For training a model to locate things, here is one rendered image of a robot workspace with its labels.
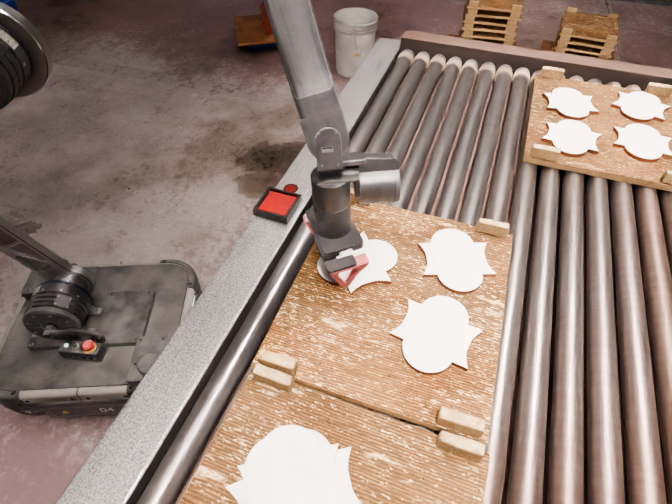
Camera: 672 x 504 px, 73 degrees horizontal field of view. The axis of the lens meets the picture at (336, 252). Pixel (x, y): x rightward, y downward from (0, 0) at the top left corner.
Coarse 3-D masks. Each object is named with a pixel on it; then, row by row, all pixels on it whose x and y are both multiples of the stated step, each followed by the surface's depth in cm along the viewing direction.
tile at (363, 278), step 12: (372, 240) 84; (348, 252) 82; (360, 252) 82; (372, 252) 82; (384, 252) 82; (396, 252) 82; (324, 264) 80; (372, 264) 80; (384, 264) 80; (324, 276) 78; (360, 276) 78; (372, 276) 78; (384, 276) 78; (348, 288) 76
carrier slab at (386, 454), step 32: (256, 384) 66; (256, 416) 63; (288, 416) 63; (320, 416) 63; (352, 416) 63; (384, 416) 63; (224, 448) 60; (352, 448) 60; (384, 448) 60; (416, 448) 60; (192, 480) 57; (224, 480) 57; (352, 480) 57; (384, 480) 57; (416, 480) 57; (448, 480) 57; (480, 480) 57
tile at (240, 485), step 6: (258, 444) 58; (252, 450) 57; (252, 456) 57; (246, 462) 56; (240, 480) 55; (228, 486) 54; (234, 486) 54; (240, 486) 54; (246, 486) 54; (234, 492) 54; (240, 492) 54; (246, 492) 54; (240, 498) 53; (246, 498) 53
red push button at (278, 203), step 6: (270, 192) 95; (276, 192) 95; (270, 198) 94; (276, 198) 94; (282, 198) 94; (288, 198) 94; (294, 198) 94; (264, 204) 92; (270, 204) 92; (276, 204) 92; (282, 204) 92; (288, 204) 92; (270, 210) 91; (276, 210) 91; (282, 210) 91; (288, 210) 91
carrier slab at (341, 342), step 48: (384, 240) 85; (480, 240) 85; (336, 288) 77; (384, 288) 77; (432, 288) 77; (480, 288) 77; (288, 336) 71; (336, 336) 71; (384, 336) 71; (480, 336) 71; (336, 384) 66; (384, 384) 66; (432, 384) 66; (480, 384) 66
